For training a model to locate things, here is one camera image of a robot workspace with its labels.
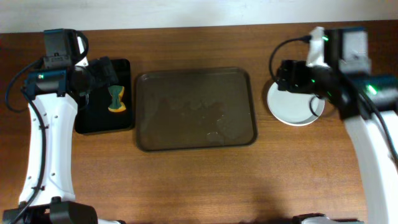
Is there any green yellow sponge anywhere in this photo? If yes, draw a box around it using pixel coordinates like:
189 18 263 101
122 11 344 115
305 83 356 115
108 85 126 113

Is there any white plate top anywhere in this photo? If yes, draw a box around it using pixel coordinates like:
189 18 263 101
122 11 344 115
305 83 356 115
266 83 325 117

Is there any white plate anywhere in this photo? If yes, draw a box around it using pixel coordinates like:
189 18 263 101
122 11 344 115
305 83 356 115
275 116 318 127
266 83 325 117

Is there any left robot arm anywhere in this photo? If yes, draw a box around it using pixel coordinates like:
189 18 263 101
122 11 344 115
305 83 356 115
2 57 117 223

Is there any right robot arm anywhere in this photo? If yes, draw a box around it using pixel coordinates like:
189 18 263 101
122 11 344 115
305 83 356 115
275 58 397 223

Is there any black plastic tray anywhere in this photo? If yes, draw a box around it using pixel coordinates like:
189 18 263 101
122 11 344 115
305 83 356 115
75 58 135 134

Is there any brown serving tray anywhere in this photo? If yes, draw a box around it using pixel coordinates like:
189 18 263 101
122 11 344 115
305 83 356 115
136 67 258 152

